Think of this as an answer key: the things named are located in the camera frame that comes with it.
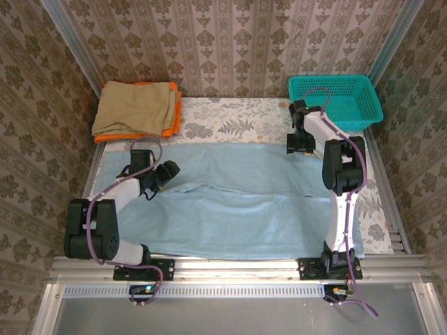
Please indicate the grey metal panel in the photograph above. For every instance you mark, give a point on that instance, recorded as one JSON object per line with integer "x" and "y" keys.
{"x": 227, "y": 317}

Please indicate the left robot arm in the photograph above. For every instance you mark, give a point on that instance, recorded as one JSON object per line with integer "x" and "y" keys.
{"x": 104, "y": 227}

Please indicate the teal plastic basket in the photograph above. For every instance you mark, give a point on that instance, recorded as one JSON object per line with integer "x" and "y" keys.
{"x": 349, "y": 104}

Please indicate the black connector box yellow plug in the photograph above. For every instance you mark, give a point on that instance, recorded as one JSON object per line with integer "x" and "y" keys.
{"x": 337, "y": 291}

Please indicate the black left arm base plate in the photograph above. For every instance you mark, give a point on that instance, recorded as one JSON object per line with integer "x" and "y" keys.
{"x": 167, "y": 268}

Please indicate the aluminium front rail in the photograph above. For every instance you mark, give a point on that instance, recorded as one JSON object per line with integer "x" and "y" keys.
{"x": 237, "y": 267}

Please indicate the aluminium corner post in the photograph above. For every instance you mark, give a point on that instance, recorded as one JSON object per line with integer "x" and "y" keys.
{"x": 71, "y": 42}
{"x": 389, "y": 42}

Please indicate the tan trousers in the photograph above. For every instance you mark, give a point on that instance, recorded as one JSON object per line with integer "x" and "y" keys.
{"x": 132, "y": 108}

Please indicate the stack of tan orange towels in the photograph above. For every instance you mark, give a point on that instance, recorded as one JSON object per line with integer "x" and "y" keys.
{"x": 176, "y": 115}

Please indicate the light blue trousers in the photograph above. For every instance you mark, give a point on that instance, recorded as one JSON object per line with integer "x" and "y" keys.
{"x": 227, "y": 216}

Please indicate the floral patterned table cover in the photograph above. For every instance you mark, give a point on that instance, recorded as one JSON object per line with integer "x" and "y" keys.
{"x": 227, "y": 118}

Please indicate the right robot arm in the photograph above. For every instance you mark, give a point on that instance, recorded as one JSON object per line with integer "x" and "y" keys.
{"x": 344, "y": 167}

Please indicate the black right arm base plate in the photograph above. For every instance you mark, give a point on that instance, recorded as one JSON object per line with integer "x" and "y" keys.
{"x": 307, "y": 268}

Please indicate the black connector box green light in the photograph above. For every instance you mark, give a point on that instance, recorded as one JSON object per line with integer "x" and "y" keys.
{"x": 143, "y": 289}

